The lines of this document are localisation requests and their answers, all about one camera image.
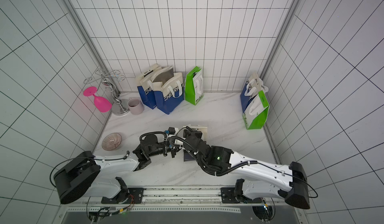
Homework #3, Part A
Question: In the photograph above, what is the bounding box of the green white bag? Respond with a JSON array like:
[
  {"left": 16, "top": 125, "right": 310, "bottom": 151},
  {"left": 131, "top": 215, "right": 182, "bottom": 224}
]
[
  {"left": 243, "top": 90, "right": 270, "bottom": 130},
  {"left": 184, "top": 66, "right": 204, "bottom": 105}
]

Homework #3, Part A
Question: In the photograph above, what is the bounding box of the blue Cheerful bag front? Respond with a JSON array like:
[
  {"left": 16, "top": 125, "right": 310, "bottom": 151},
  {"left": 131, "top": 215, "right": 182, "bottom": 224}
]
[{"left": 136, "top": 64, "right": 162, "bottom": 109}]

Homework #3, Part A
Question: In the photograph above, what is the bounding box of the blue cheerful bag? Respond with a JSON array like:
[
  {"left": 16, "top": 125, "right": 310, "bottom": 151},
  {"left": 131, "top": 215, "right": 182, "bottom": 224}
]
[
  {"left": 136, "top": 64, "right": 162, "bottom": 109},
  {"left": 151, "top": 66, "right": 184, "bottom": 115}
]

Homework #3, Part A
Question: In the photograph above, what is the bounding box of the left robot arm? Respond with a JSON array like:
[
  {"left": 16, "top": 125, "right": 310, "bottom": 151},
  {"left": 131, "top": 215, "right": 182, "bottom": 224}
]
[{"left": 50, "top": 132, "right": 180, "bottom": 204}]

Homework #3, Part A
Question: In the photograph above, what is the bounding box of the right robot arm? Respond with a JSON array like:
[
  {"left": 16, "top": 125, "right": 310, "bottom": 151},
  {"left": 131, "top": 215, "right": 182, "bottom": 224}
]
[{"left": 183, "top": 127, "right": 310, "bottom": 210}]

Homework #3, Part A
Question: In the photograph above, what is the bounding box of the dark blue bag behind right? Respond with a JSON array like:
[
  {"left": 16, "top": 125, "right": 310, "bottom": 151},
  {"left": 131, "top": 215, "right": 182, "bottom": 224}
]
[{"left": 240, "top": 72, "right": 269, "bottom": 112}]

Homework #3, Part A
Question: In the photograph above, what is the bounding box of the mauve ceramic mug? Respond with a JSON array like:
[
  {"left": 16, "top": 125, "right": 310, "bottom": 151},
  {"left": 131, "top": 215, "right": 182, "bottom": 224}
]
[{"left": 128, "top": 97, "right": 145, "bottom": 115}]

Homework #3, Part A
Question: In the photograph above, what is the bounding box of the round drain cover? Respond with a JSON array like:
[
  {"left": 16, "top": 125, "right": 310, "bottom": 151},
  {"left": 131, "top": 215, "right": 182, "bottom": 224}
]
[{"left": 102, "top": 133, "right": 122, "bottom": 151}]

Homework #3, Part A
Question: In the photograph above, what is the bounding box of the chrome glass holder stand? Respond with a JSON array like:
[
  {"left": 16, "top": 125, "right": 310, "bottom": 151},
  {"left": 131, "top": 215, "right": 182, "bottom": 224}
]
[{"left": 83, "top": 68, "right": 129, "bottom": 116}]

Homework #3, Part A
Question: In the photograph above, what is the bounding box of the pink plastic wine glass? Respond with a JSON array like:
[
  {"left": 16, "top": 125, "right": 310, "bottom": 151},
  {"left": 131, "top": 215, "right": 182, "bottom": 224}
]
[{"left": 83, "top": 86, "right": 112, "bottom": 113}]

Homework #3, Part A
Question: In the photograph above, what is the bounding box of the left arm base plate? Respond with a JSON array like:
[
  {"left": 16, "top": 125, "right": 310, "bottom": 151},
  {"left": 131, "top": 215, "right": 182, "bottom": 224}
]
[{"left": 101, "top": 188, "right": 145, "bottom": 205}]

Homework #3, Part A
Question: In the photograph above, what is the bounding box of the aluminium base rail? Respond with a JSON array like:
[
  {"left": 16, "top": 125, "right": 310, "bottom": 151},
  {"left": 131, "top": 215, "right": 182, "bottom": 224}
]
[{"left": 57, "top": 179, "right": 309, "bottom": 209}]

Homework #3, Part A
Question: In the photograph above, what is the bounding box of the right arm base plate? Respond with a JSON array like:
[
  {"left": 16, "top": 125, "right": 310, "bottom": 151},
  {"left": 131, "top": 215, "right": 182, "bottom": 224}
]
[{"left": 220, "top": 187, "right": 262, "bottom": 204}]

